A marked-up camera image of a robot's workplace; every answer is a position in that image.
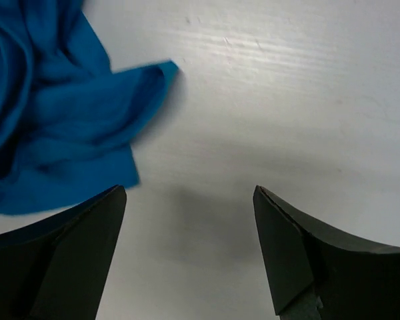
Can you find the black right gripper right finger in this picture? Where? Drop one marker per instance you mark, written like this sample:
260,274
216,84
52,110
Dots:
317,271

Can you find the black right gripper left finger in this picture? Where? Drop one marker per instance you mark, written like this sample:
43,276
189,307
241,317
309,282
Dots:
57,268

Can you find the blue t shirt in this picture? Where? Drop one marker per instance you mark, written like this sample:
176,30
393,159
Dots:
66,119

